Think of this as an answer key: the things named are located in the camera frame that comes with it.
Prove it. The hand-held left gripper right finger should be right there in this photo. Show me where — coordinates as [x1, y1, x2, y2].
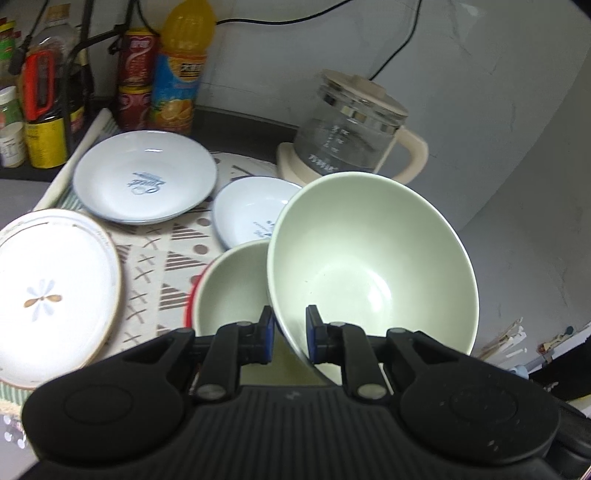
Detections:
[305, 305, 472, 402]

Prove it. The bundle of wooden sticks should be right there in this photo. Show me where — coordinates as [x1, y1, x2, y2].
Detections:
[475, 318, 528, 361]

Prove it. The small white bottle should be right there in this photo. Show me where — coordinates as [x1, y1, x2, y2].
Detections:
[0, 122, 27, 169]

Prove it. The large pale green bowl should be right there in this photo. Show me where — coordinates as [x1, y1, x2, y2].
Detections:
[267, 172, 479, 384]

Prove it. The clear plastic bottle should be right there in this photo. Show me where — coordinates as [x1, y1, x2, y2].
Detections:
[28, 17, 80, 93]

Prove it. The cream kettle base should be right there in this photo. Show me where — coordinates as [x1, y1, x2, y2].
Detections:
[276, 142, 333, 186]

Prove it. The dark glass bottle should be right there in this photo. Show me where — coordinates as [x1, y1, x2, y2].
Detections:
[65, 46, 95, 154]

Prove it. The red bowl with green inside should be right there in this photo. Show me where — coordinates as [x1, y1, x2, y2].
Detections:
[185, 239, 278, 340]

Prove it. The white-capped green jar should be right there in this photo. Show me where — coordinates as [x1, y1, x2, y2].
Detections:
[0, 86, 23, 131]

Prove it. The patterned beige table cloth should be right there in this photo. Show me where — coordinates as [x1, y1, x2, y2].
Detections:
[0, 108, 324, 416]

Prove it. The oval white plate flower print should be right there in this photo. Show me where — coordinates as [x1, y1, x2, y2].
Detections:
[0, 209, 123, 391]

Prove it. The orange juice bottle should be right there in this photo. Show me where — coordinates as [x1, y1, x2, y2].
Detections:
[148, 0, 217, 136]

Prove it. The black power cable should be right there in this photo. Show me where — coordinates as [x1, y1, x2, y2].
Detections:
[216, 0, 423, 80]

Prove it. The small white plate blue print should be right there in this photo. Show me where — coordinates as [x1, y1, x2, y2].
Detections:
[211, 176, 303, 250]

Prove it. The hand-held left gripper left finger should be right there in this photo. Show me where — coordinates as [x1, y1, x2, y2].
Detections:
[95, 305, 275, 401]

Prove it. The glass kettle with cream handle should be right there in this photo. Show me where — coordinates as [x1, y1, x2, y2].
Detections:
[294, 69, 428, 184]

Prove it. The large white plate blue print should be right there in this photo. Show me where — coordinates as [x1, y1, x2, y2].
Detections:
[72, 130, 218, 226]

